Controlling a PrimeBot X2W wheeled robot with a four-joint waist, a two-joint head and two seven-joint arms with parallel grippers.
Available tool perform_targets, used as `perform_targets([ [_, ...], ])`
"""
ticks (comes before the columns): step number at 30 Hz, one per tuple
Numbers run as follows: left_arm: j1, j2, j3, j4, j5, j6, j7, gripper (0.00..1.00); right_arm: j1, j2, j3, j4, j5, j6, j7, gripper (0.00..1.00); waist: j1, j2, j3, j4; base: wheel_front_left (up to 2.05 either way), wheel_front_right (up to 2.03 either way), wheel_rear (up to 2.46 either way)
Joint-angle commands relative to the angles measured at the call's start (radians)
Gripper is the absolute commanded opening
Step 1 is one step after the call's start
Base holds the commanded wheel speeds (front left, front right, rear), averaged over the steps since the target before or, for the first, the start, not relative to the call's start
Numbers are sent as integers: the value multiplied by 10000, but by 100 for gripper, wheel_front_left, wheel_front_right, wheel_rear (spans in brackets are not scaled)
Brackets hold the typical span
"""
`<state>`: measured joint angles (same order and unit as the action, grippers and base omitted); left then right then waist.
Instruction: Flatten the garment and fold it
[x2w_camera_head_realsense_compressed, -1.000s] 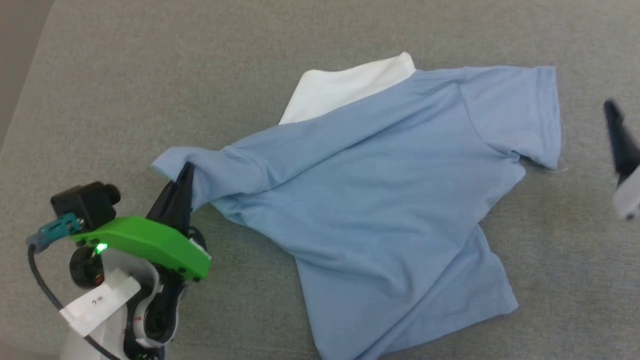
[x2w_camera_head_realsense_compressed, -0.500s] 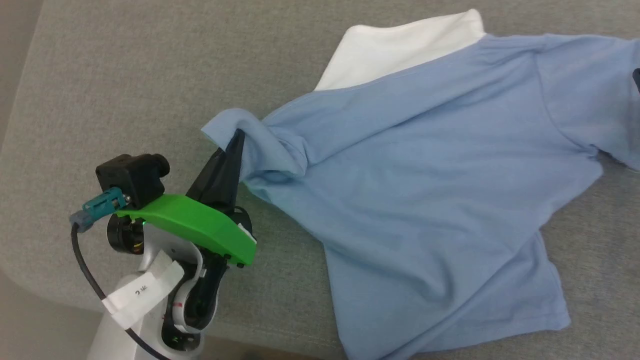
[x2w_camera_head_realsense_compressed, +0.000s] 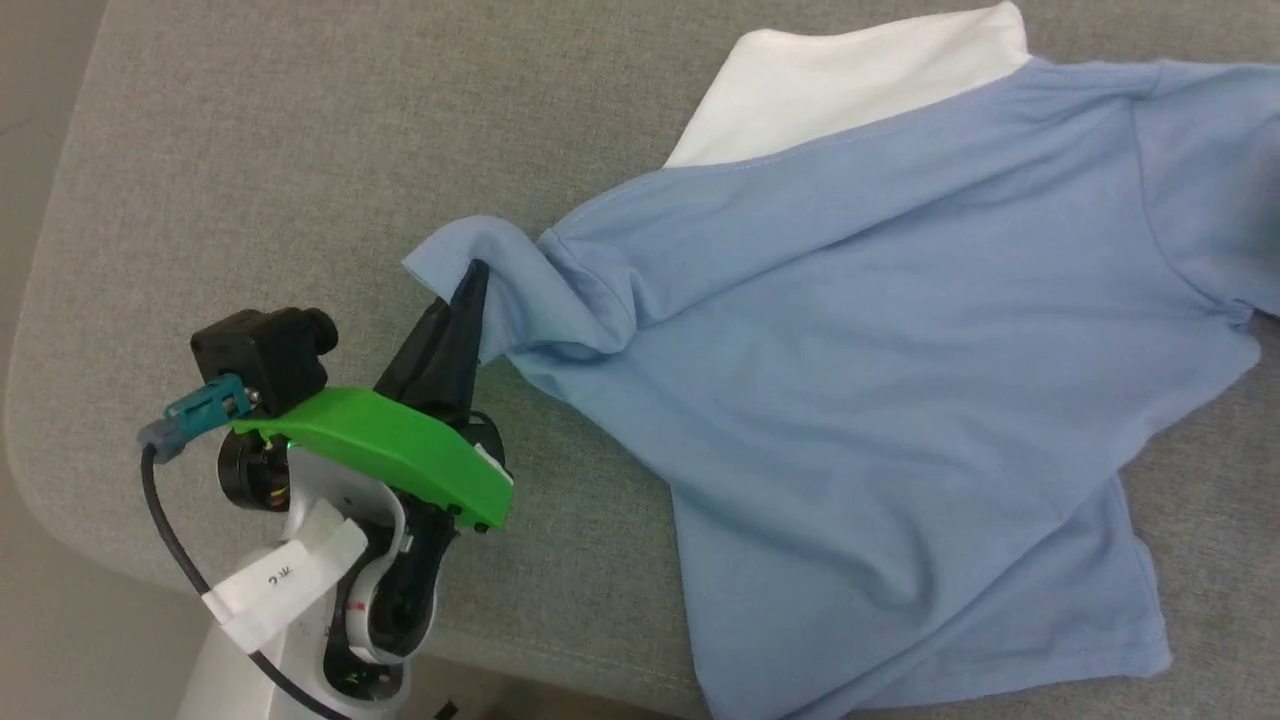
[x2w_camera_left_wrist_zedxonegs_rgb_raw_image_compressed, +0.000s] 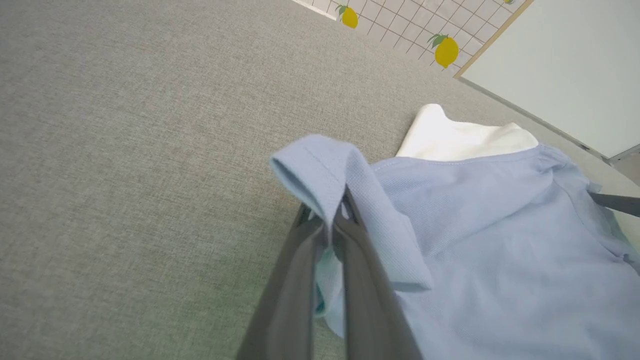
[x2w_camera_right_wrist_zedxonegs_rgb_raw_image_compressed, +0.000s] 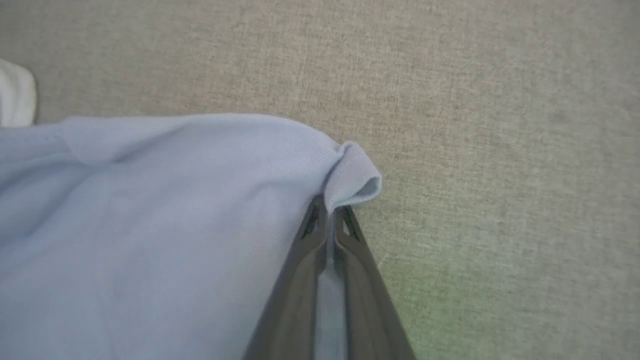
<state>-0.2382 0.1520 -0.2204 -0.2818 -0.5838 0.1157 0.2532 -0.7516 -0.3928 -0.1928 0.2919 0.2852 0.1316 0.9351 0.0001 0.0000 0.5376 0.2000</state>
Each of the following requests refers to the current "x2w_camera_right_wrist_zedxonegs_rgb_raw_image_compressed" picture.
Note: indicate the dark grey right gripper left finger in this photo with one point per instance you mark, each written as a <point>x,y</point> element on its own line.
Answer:
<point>295,300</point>

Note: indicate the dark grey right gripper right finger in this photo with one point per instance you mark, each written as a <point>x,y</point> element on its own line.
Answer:
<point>367,310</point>

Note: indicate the light blue garment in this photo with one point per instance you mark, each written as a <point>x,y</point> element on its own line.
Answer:
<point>150,225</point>

